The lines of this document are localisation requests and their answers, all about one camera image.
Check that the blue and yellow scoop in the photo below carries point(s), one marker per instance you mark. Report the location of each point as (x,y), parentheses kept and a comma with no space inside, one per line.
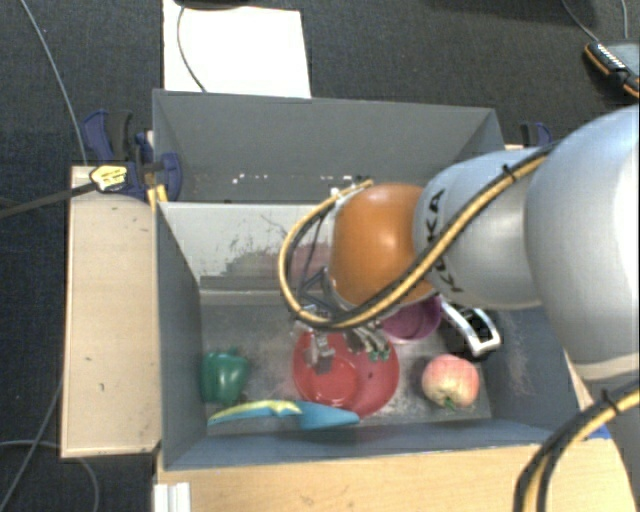
(320,416)

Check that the green toy bell pepper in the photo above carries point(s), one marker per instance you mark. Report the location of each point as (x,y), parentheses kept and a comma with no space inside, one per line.
(222,377)

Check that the red and yellow toy apple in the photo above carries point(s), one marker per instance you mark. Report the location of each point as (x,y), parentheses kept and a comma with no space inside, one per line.
(450,380)

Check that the purple cup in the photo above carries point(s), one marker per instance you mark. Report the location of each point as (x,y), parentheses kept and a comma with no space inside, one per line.
(412,322)

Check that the black cylinder on white bracket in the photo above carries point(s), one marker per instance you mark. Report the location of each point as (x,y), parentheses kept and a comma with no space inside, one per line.
(475,331)

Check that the grey metal bin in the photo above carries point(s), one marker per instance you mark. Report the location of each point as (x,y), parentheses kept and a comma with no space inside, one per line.
(250,145)

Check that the pale wood flat board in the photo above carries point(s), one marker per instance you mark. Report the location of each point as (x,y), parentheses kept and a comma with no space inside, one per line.
(110,310)

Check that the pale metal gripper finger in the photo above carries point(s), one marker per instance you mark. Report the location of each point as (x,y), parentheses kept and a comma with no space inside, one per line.
(326,357)
(311,350)

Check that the red bowl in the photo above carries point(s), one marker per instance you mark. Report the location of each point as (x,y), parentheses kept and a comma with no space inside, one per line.
(345,387)

